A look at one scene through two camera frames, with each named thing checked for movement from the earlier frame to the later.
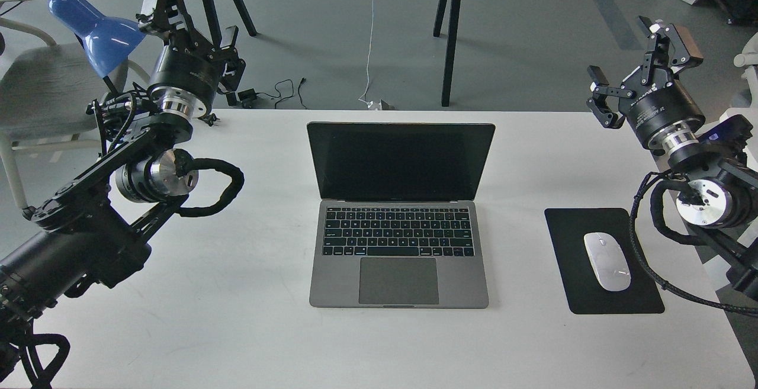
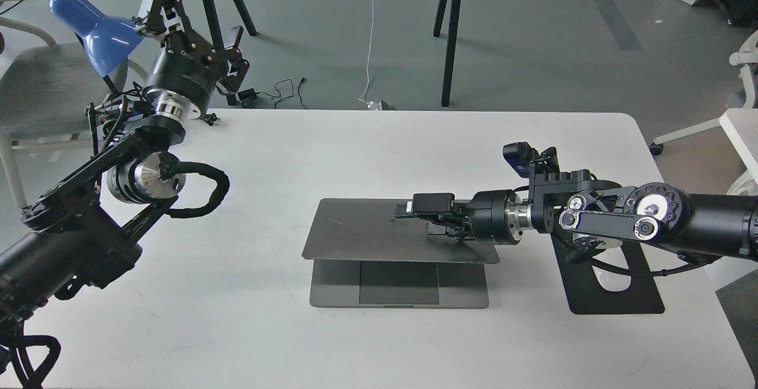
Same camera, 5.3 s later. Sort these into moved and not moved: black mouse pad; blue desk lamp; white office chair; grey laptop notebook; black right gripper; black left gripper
Moved: black right gripper; grey laptop notebook
Not moved: black left gripper; white office chair; black mouse pad; blue desk lamp
